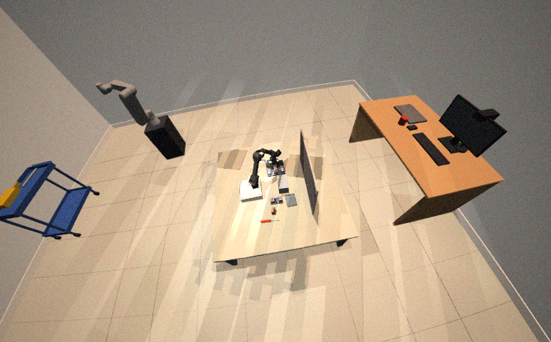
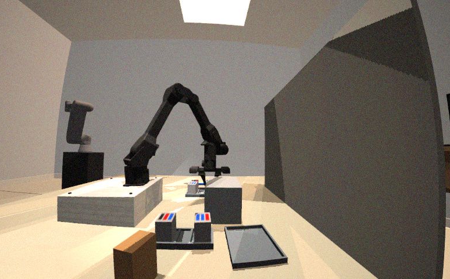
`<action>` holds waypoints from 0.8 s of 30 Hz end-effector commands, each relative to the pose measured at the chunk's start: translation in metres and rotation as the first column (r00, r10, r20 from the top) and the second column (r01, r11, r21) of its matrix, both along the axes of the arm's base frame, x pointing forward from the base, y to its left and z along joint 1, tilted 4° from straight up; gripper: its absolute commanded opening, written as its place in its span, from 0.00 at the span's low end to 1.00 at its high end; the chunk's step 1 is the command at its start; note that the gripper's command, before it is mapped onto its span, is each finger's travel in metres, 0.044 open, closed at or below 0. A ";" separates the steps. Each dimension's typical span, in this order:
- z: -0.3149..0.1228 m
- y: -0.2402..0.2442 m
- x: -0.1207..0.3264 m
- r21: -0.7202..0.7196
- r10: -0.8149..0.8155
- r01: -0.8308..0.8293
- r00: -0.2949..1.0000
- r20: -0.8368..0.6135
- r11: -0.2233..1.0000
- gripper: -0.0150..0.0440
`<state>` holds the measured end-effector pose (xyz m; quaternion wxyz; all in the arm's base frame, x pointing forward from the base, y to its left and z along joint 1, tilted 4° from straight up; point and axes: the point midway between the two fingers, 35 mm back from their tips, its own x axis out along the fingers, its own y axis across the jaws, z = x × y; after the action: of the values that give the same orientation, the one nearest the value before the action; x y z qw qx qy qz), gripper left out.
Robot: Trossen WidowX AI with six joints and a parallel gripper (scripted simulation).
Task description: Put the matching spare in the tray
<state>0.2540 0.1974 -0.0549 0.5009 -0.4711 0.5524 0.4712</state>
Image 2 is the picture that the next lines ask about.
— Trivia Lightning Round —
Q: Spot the brown rectangular block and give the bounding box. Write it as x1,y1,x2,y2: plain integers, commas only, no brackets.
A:
113,230,158,279

